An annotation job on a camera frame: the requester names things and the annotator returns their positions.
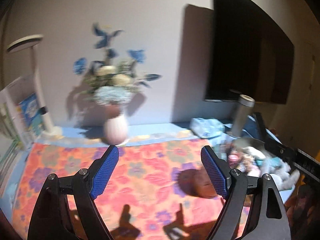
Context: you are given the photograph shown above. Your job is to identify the white blue plush toy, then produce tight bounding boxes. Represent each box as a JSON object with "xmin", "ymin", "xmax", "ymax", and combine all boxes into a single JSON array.
[{"xmin": 260, "ymin": 157, "xmax": 300, "ymax": 191}]

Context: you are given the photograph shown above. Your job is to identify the person right hand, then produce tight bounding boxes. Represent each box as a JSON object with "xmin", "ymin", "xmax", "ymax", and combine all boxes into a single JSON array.
[{"xmin": 285, "ymin": 184, "xmax": 319, "ymax": 230}]

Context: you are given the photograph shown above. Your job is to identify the black smartphone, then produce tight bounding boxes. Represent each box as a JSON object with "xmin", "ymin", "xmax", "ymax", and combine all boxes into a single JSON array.
[{"xmin": 253, "ymin": 112, "xmax": 273, "ymax": 144}]

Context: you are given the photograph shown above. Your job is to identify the silver thermos bottle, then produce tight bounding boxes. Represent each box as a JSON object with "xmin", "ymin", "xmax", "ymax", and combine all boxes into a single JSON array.
[{"xmin": 231, "ymin": 94, "xmax": 255, "ymax": 138}]

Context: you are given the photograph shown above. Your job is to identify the light blue tissue pack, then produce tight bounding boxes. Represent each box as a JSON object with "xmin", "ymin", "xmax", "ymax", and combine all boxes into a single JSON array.
[{"xmin": 189, "ymin": 118, "xmax": 225, "ymax": 139}]

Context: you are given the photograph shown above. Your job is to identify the books stack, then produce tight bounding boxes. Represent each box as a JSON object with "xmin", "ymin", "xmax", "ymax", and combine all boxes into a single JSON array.
[{"xmin": 0, "ymin": 74, "xmax": 46, "ymax": 188}]

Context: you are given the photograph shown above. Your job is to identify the floral orange table mat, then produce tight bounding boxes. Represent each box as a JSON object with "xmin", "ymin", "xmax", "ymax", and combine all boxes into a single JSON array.
[{"xmin": 12, "ymin": 139, "xmax": 224, "ymax": 239}]

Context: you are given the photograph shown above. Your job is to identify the white ribbed vase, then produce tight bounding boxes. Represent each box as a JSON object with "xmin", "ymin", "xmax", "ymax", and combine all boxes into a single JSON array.
[{"xmin": 104, "ymin": 105, "xmax": 129, "ymax": 145}]

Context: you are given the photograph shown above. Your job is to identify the black television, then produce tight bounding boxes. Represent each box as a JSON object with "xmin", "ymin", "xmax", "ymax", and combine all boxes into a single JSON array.
[{"xmin": 204, "ymin": 0, "xmax": 295, "ymax": 105}]

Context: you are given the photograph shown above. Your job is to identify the blue white artificial flowers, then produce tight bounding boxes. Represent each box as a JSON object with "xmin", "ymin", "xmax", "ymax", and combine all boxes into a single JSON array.
[{"xmin": 73, "ymin": 23, "xmax": 162, "ymax": 106}]

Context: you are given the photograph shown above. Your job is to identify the white desk lamp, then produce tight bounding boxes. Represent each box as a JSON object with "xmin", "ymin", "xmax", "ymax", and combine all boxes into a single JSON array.
[{"xmin": 6, "ymin": 34, "xmax": 62, "ymax": 136}]

